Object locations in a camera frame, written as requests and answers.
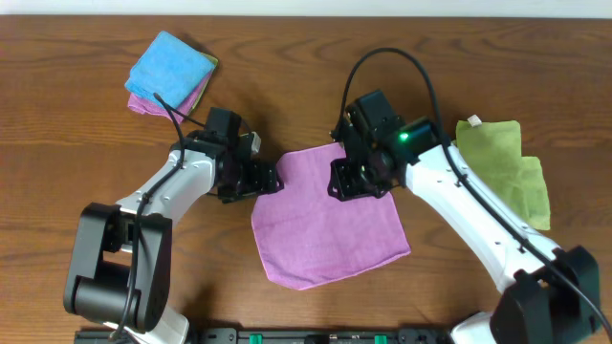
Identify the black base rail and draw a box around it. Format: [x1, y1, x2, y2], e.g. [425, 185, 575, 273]
[74, 326, 455, 344]

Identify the light green cloth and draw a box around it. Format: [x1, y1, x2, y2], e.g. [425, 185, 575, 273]
[455, 120, 551, 230]

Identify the folded purple cloth in stack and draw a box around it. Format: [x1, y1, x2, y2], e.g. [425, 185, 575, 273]
[127, 73, 212, 118]

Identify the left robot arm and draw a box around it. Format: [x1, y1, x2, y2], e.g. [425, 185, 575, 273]
[63, 108, 283, 344]

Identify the folded green cloth in stack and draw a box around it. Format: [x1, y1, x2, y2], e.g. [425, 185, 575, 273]
[189, 53, 219, 112]

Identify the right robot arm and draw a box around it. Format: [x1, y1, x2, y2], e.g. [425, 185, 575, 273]
[328, 91, 603, 343]

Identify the purple microfiber cloth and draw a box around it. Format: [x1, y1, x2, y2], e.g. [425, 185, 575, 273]
[251, 143, 411, 290]

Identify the folded blue cloth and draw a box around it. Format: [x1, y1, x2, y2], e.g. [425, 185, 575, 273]
[125, 31, 212, 107]

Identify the white cloth tag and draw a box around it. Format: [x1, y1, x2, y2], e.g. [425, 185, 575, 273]
[468, 115, 482, 127]

